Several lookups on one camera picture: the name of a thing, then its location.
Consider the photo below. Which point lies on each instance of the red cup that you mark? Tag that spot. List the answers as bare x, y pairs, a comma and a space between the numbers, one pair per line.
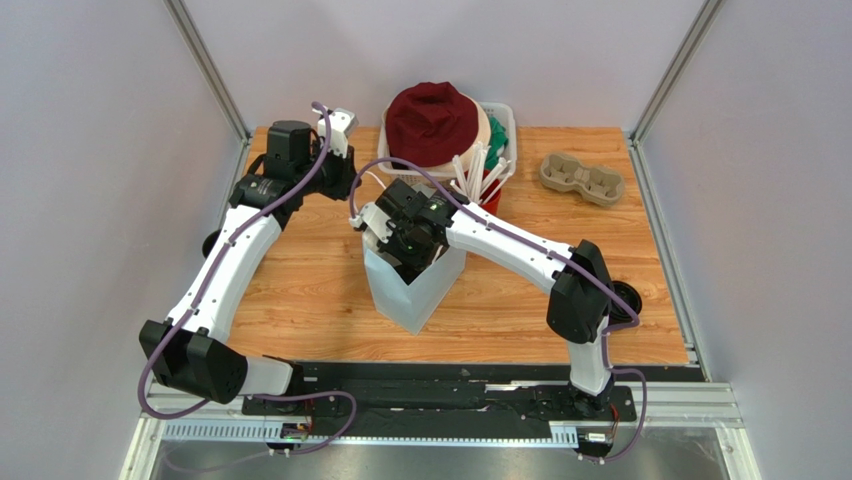
492, 200

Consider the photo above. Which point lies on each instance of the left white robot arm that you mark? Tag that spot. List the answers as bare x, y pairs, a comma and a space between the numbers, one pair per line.
188, 350

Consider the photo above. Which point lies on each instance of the bottom pulp cup carrier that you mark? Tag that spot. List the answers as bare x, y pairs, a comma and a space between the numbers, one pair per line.
596, 184

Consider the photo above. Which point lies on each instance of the maroon bucket hat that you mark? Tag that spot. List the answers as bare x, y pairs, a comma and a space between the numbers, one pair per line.
430, 123

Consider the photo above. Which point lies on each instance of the beige hat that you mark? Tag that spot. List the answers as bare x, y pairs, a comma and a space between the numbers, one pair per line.
482, 143

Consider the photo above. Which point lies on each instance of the white paper bag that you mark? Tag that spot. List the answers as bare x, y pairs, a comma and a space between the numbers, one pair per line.
416, 293

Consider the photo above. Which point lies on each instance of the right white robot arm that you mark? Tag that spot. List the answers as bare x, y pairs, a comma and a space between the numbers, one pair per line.
575, 278

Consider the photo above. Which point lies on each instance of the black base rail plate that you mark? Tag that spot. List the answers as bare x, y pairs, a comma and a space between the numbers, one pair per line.
446, 401

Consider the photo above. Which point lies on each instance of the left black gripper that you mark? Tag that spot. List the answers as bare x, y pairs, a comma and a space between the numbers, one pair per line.
339, 177

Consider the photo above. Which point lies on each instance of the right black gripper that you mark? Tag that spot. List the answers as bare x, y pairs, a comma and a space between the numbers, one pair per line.
405, 256

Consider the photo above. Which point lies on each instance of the green cloth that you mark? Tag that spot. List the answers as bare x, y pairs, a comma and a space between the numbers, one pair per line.
497, 142

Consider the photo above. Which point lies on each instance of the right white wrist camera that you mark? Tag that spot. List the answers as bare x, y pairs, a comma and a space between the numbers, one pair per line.
371, 218

